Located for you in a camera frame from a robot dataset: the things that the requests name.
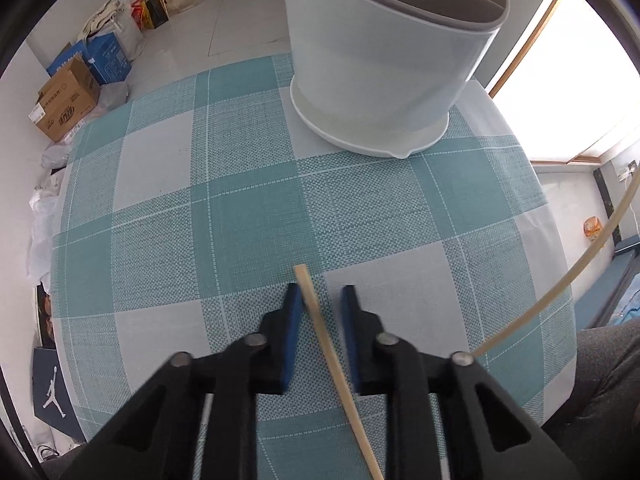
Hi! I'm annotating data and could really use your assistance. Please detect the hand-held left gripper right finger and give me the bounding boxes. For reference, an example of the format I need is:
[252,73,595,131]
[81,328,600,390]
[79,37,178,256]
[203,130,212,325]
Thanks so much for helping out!
[340,285,583,480]

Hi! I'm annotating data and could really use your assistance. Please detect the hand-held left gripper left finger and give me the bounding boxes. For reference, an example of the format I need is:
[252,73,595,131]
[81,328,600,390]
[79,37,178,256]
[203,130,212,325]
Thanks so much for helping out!
[57,283,306,480]

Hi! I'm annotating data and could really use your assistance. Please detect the wooden chopstick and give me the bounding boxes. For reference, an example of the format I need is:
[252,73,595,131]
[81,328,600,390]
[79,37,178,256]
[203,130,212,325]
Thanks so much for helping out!
[472,160,640,361]
[294,265,384,480]

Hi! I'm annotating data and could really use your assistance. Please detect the white utensil holder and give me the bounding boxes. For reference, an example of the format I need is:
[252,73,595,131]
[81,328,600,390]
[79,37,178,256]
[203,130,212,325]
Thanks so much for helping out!
[281,0,510,159]

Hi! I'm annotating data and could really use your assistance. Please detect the teal checked tablecloth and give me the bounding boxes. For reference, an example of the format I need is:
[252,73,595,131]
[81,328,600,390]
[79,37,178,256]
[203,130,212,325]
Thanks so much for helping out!
[50,52,579,480]

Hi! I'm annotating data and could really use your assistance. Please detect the dark blue shoe box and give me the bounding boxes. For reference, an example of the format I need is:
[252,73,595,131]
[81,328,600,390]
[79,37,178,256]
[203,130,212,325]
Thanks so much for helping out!
[32,347,84,444]

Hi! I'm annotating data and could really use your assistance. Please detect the printed magazine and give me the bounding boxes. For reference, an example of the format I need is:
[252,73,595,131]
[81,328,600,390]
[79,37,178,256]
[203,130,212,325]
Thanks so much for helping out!
[36,282,56,349]

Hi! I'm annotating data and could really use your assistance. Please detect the person's grey pants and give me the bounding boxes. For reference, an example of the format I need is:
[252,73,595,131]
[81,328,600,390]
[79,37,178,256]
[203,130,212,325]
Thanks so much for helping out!
[544,320,640,480]

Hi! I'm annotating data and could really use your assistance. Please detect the blue floor mat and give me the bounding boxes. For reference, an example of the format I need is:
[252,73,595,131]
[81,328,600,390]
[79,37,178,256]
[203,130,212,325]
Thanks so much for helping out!
[574,234,640,332]

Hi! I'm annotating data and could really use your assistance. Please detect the crumpled white plastic sheet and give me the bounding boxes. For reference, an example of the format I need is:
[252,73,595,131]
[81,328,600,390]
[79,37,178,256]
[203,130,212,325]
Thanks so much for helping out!
[27,144,72,282]

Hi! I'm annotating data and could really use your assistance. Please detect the grey plastic bag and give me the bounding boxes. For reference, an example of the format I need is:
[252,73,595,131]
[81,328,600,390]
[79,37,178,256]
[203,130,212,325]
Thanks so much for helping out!
[95,82,131,112]

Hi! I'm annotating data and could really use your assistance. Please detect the brown cardboard box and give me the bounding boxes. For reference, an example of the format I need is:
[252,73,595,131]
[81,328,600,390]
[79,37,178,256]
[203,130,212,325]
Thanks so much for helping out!
[28,55,101,143]

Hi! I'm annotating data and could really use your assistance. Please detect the blue cardboard box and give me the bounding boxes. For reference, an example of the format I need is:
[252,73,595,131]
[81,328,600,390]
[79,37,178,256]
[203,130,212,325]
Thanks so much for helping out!
[47,32,132,86]

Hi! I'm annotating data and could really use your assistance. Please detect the wooden framed window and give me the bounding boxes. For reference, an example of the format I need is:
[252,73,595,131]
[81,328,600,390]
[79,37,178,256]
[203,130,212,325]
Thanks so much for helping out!
[487,0,640,166]

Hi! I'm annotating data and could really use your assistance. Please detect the white plastic bag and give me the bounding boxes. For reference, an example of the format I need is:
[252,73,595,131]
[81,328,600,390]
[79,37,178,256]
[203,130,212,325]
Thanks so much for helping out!
[115,10,147,61]

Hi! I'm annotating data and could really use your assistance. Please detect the red bag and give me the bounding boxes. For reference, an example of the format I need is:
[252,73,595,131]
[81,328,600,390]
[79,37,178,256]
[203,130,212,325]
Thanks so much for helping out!
[131,0,154,30]

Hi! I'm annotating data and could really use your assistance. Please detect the white tote bag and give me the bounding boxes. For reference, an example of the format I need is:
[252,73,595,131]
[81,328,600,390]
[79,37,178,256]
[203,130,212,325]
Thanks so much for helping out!
[80,0,134,44]

